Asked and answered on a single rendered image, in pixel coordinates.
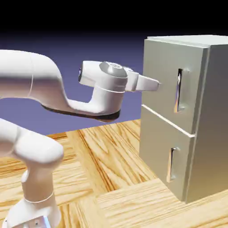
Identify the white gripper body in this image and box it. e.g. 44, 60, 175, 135
136, 74, 162, 93

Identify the large grey cabinet door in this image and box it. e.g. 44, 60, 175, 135
141, 39, 211, 134

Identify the small grey cabinet door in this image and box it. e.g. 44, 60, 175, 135
139, 106, 196, 203

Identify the grey painted cabinet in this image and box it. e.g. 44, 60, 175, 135
139, 35, 228, 204

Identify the long shiny metal handle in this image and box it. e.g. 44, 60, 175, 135
174, 68, 190, 114

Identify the short shiny metal handle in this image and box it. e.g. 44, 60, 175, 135
166, 147, 180, 183

